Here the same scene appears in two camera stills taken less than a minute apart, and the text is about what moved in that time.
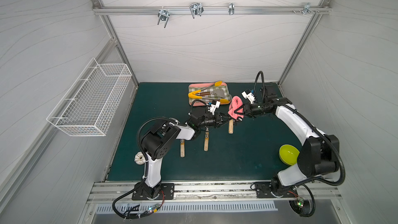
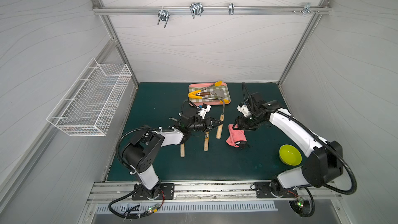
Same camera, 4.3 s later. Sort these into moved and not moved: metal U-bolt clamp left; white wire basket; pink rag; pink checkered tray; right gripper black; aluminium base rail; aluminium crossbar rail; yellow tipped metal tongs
Moved: pink rag; right gripper black
Not moved: yellow tipped metal tongs; white wire basket; aluminium base rail; pink checkered tray; aluminium crossbar rail; metal U-bolt clamp left
